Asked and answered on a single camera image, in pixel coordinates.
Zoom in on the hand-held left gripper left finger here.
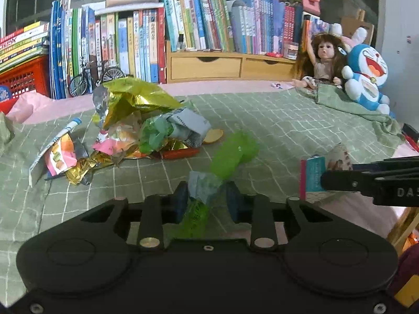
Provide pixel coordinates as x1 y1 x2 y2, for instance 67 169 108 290
80 182 190 251

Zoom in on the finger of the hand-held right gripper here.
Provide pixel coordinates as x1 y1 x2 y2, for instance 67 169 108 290
321 170 377 197
352 158 419 175

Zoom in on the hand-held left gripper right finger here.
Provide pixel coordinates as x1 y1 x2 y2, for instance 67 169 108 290
225 183 335 251

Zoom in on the pink teal snack wrapper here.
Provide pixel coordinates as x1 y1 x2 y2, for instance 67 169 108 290
300 143 354 201

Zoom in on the green plastic wrapper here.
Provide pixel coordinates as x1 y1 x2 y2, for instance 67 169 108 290
173 131 260 240

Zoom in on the pink snack packet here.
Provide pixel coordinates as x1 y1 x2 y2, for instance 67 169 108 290
92 121 142 155

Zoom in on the small gold foil wrapper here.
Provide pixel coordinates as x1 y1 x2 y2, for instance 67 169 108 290
65 156 116 186

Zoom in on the large gold foil wrapper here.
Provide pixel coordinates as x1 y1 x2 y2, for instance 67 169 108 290
92 78 184 132

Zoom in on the red sausage wrapper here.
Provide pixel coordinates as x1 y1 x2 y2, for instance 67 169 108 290
160 148 201 161

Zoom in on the yellow round lid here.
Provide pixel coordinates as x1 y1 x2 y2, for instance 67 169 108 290
202 128 224 145

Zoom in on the green crumpled plastic bag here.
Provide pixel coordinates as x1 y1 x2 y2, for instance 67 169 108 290
138 116 175 154

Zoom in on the grey blue printed packet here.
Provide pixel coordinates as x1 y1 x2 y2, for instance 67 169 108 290
163 107 212 148

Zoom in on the green checked blanket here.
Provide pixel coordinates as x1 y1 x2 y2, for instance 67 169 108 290
0 90 404 260

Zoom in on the blue cat plush toy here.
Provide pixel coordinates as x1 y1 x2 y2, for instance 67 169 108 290
340 27 392 116

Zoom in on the pink bedsheet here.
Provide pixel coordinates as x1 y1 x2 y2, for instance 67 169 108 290
6 79 419 240

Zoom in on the brown haired doll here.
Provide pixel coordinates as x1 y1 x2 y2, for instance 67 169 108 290
292 33 348 89

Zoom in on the white orange snack packet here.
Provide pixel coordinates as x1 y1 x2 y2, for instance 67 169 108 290
29 119 81 188

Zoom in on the wooden drawer organizer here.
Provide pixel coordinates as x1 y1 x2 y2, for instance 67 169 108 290
164 39 299 85

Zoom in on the small pink jar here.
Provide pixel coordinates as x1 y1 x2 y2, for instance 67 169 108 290
283 41 299 60

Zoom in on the black model bicycle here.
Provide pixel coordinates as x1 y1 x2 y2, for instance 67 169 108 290
68 59 125 99

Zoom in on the row of blue spined books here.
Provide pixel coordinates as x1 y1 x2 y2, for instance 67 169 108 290
50 0 167 100

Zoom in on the row of colourful books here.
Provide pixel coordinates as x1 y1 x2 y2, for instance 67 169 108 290
160 0 306 55

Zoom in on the pink crumpled cloth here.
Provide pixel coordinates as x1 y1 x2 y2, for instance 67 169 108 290
6 92 54 125

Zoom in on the red plastic crate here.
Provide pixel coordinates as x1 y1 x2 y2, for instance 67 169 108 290
0 55 52 99

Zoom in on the stack of flat books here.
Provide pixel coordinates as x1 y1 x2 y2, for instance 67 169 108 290
0 20 50 74

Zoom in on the wooden bed frame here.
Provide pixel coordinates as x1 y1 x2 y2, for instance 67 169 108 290
385 205 419 256

